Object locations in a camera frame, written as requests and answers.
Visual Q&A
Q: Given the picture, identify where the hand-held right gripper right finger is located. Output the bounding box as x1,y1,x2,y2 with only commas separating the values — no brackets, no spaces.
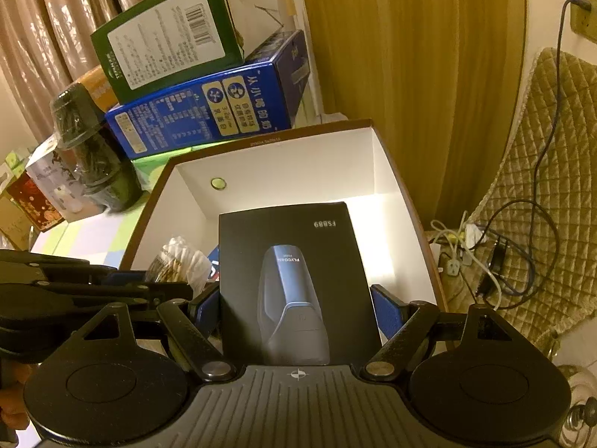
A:
361,286,518,379

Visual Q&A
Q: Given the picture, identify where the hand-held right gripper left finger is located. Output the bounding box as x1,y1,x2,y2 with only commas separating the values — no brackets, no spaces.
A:
70,286,232,380

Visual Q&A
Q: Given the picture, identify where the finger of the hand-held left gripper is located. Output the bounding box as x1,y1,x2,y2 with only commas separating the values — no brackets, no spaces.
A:
0,284,194,324
0,251,147,286

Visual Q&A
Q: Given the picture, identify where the clear plastic packet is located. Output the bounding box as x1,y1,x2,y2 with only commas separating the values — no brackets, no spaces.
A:
147,237,213,296

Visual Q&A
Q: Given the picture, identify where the black shaver box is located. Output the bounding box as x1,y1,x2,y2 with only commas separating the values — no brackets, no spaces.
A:
218,202,383,365

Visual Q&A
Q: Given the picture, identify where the large white box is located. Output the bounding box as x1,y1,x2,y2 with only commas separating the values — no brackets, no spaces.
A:
119,120,451,337

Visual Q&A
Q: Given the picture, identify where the person's left hand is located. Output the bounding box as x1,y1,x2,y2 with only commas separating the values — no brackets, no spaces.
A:
0,363,31,432

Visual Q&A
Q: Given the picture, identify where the white power strip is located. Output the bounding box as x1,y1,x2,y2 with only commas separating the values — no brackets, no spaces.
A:
429,219,491,281

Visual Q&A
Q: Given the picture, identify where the white humidifier box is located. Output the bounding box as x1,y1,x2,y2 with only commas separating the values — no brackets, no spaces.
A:
25,137,94,225

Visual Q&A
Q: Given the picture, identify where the red gift box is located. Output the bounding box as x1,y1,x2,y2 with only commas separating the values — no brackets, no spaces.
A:
7,175,66,233

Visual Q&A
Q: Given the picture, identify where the dark glass jar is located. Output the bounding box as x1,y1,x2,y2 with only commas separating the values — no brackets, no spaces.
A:
49,81,141,213

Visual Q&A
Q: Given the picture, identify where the blue milk carton box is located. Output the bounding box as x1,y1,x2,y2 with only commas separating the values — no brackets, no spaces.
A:
105,30,311,159

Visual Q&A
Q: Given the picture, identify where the orange box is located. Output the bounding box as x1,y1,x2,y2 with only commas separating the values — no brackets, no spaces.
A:
75,65,118,109

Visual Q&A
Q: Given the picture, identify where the quilted chair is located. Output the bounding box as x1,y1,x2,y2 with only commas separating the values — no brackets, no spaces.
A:
466,47,597,352

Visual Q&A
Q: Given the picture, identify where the gold curtain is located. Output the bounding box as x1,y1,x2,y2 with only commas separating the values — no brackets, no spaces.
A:
296,0,528,227

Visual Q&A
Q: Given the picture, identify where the green carton box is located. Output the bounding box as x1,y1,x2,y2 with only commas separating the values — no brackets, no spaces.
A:
90,0,292,103

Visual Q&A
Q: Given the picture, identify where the beige curtain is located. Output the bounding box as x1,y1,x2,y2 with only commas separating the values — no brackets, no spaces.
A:
0,0,299,159

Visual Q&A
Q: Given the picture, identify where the black power cable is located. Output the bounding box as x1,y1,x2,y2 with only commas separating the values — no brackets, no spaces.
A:
476,0,580,311

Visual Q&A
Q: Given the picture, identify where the wall socket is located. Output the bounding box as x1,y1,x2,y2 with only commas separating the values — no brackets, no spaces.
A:
566,0,597,46

